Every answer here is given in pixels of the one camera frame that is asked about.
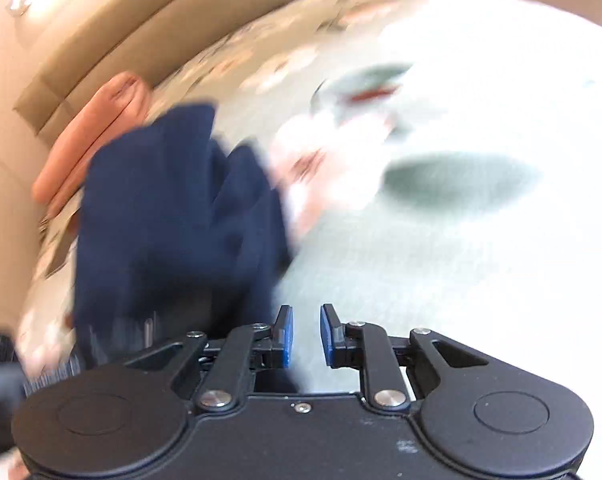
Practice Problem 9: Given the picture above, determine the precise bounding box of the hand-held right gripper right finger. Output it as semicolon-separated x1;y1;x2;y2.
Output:
320;303;490;412

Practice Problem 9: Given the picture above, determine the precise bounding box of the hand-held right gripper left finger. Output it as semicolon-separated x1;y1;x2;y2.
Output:
125;304;295;412

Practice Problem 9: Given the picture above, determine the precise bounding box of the navy striped hoodie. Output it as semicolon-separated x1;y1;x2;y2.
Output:
74;104;303;397

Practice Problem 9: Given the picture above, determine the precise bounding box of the bed with floral sheet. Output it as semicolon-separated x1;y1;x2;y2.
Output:
16;0;602;411

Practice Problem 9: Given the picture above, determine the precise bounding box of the folded pink blanket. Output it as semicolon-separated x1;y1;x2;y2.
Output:
31;71;153;222

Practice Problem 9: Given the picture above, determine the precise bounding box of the beige padded headboard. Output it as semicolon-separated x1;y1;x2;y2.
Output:
14;0;358;147

